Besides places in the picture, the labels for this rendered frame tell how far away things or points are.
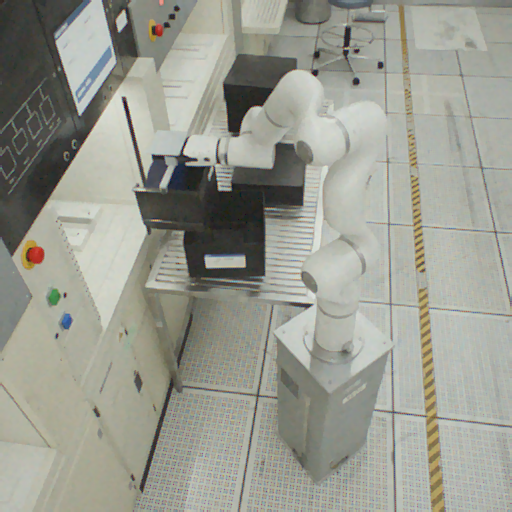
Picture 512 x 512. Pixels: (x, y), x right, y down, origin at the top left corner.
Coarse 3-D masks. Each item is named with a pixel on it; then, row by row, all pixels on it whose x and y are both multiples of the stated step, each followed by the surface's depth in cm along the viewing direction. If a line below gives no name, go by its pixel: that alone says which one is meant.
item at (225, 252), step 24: (240, 192) 195; (216, 216) 204; (240, 216) 204; (264, 216) 187; (192, 240) 197; (216, 240) 201; (240, 240) 200; (264, 240) 178; (192, 264) 184; (216, 264) 184; (240, 264) 184; (264, 264) 184
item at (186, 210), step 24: (168, 144) 158; (168, 168) 162; (192, 168) 177; (144, 192) 161; (168, 192) 158; (192, 192) 157; (216, 192) 181; (144, 216) 169; (168, 216) 167; (192, 216) 165
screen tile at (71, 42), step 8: (80, 24) 130; (72, 32) 127; (64, 40) 123; (72, 40) 127; (80, 40) 131; (64, 48) 124; (72, 48) 127; (64, 56) 124; (80, 56) 131; (88, 56) 136; (80, 64) 132; (88, 64) 136; (72, 72) 128; (80, 72) 132; (72, 80) 129
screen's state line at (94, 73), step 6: (108, 48) 147; (102, 54) 144; (108, 54) 147; (102, 60) 144; (108, 60) 147; (96, 66) 141; (102, 66) 144; (90, 72) 138; (96, 72) 141; (90, 78) 138; (96, 78) 141; (84, 84) 135; (90, 84) 138; (78, 90) 132; (84, 90) 135; (78, 96) 132; (84, 96) 135; (78, 102) 133
